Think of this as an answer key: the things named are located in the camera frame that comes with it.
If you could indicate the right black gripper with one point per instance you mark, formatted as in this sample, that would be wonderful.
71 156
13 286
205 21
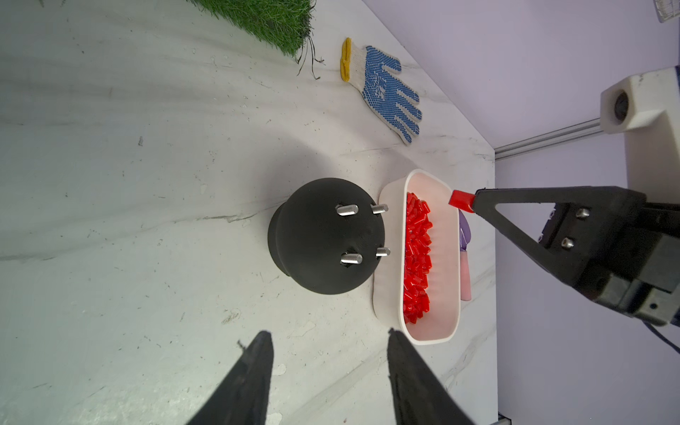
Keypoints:
610 244

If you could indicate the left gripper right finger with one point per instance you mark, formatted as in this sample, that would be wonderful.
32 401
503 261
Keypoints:
418 397

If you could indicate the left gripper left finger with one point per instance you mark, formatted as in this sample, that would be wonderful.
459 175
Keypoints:
242 396

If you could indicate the red screw sleeve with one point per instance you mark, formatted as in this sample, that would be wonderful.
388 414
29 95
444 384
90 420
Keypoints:
463 201

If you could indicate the white tray of sleeves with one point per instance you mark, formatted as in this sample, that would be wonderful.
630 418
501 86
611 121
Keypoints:
417 286

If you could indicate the black round screw base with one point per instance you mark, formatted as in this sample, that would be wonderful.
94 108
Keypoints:
329 236

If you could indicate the purple pink brush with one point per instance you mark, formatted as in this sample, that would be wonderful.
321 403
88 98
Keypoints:
465 279

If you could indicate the blue dotted work glove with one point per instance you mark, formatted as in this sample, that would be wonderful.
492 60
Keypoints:
374 74

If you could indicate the green artificial grass mat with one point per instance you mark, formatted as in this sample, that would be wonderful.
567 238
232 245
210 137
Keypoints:
283 24

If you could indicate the white wire wall basket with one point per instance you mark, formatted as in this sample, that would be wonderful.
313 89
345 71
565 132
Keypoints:
667 10

